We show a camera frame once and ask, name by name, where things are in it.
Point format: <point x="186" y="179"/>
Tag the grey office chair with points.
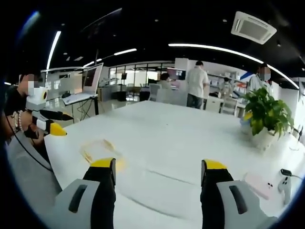
<point x="155" y="91"/>

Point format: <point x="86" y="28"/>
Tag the white chair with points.
<point x="229" y="106"/>

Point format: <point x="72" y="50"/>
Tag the green potted plant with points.
<point x="267" y="114"/>

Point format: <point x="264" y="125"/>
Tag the desktop monitor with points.
<point x="176" y="74"/>

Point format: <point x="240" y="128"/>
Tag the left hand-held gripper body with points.
<point x="35" y="99"/>

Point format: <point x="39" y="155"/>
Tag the large white framed screen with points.
<point x="91" y="78"/>

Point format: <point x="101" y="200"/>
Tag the clear plastic bag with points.
<point x="91" y="152"/>

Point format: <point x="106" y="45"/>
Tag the white side desk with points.
<point x="78" y="97"/>

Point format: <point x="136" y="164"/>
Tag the blue and yellow small pot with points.
<point x="245" y="121"/>

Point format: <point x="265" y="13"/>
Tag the person's left hand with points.
<point x="26" y="121"/>

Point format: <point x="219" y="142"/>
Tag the short ceiling light strip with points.
<point x="125" y="51"/>

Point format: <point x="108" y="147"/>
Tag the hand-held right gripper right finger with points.
<point x="219" y="205"/>

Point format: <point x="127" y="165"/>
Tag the pink phone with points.
<point x="258" y="187"/>

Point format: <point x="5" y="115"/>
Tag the long ceiling light strip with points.
<point x="214" y="48"/>

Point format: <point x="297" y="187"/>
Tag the white ceiling air conditioner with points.
<point x="253" y="27"/>

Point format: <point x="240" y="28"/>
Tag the person's black shirt torso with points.
<point x="14" y="100"/>

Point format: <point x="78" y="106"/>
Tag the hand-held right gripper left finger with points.
<point x="95" y="202"/>

